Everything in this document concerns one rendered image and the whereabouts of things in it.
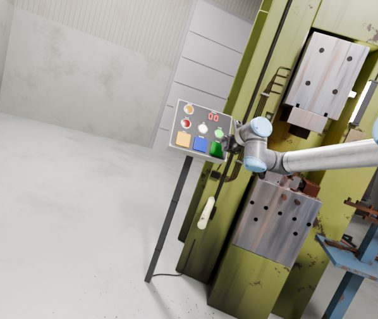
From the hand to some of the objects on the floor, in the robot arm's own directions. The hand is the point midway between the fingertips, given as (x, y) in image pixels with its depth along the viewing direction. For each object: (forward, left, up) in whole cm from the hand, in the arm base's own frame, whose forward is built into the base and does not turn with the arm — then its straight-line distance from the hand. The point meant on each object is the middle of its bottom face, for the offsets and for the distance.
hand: (224, 143), depth 148 cm
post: (+21, +7, -106) cm, 108 cm away
